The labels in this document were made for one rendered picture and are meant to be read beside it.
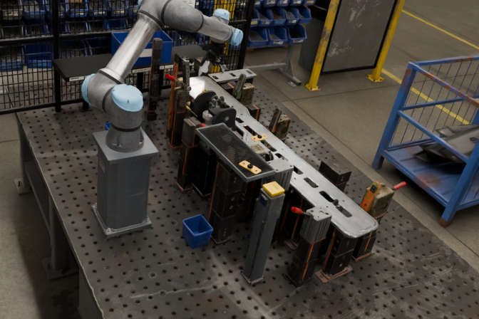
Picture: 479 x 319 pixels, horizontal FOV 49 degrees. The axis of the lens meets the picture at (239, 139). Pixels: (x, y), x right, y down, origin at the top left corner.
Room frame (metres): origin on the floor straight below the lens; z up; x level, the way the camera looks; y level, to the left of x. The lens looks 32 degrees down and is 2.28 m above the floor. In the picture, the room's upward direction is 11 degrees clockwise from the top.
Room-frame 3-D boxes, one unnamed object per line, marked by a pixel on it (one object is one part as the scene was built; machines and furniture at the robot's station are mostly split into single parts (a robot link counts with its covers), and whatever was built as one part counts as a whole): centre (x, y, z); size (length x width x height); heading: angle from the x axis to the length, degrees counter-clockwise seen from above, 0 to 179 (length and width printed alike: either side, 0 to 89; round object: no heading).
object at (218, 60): (2.46, 0.19, 1.25); 0.09 x 0.08 x 0.12; 40
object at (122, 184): (1.73, 0.45, 0.90); 0.21 x 0.21 x 0.40; 36
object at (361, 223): (2.11, -0.11, 1.00); 1.38 x 0.22 x 0.02; 40
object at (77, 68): (2.68, 0.64, 1.01); 0.90 x 0.22 x 0.03; 130
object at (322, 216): (1.57, -0.35, 0.88); 0.11 x 0.10 x 0.36; 130
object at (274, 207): (1.53, -0.15, 0.92); 0.08 x 0.08 x 0.44; 40
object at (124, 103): (1.74, 0.46, 1.27); 0.13 x 0.12 x 0.14; 61
